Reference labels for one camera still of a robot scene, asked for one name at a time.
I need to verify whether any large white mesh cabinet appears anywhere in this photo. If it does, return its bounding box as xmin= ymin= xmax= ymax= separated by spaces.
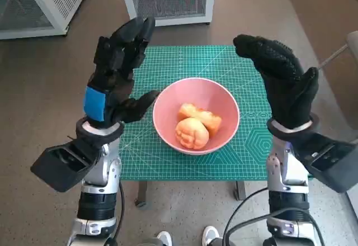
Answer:
xmin=0 ymin=0 xmax=92 ymax=40

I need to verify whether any green cutting mat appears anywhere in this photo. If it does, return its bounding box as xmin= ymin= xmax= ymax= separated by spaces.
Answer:
xmin=119 ymin=44 xmax=276 ymax=182

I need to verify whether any long toy bread loaf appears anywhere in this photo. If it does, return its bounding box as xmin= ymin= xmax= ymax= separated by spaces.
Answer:
xmin=178 ymin=102 xmax=223 ymax=138

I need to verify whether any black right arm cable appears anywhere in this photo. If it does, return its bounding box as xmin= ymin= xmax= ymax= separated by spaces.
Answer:
xmin=222 ymin=187 xmax=325 ymax=246

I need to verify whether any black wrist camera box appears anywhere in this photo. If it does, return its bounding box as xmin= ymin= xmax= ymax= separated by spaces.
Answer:
xmin=296 ymin=133 xmax=358 ymax=193
xmin=30 ymin=138 xmax=103 ymax=193

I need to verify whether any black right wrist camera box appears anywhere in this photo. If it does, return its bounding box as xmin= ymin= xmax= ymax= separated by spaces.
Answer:
xmin=296 ymin=133 xmax=358 ymax=193

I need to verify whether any grey chair with metal leg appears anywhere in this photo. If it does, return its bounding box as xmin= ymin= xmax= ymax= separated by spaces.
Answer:
xmin=317 ymin=30 xmax=358 ymax=131

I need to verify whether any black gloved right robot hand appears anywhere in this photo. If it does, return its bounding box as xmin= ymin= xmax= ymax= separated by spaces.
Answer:
xmin=233 ymin=34 xmax=319 ymax=131

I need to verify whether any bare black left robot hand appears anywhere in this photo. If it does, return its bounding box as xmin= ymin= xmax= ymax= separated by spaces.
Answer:
xmin=83 ymin=16 xmax=161 ymax=129

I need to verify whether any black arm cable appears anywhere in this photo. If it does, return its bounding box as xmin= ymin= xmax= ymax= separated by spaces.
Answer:
xmin=222 ymin=187 xmax=325 ymax=246
xmin=119 ymin=183 xmax=126 ymax=246

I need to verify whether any black table leg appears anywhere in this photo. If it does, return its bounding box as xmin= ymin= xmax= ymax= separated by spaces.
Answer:
xmin=134 ymin=181 xmax=149 ymax=209
xmin=233 ymin=180 xmax=246 ymax=201

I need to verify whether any round toy bread bun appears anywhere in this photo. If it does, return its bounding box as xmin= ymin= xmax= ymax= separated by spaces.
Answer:
xmin=175 ymin=117 xmax=210 ymax=150

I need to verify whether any white shoe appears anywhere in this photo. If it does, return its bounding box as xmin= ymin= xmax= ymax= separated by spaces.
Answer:
xmin=155 ymin=231 xmax=172 ymax=246
xmin=201 ymin=225 xmax=219 ymax=246

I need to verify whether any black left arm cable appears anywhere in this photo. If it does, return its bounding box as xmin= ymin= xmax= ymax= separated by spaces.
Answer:
xmin=119 ymin=183 xmax=126 ymax=246

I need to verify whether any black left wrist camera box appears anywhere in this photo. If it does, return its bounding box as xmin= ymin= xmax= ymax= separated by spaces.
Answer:
xmin=30 ymin=138 xmax=103 ymax=193

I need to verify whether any pink bowl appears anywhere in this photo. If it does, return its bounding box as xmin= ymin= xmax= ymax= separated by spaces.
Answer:
xmin=152 ymin=77 xmax=241 ymax=155

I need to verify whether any small white mesh cabinet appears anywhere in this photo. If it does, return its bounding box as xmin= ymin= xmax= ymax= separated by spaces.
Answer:
xmin=117 ymin=0 xmax=216 ymax=27

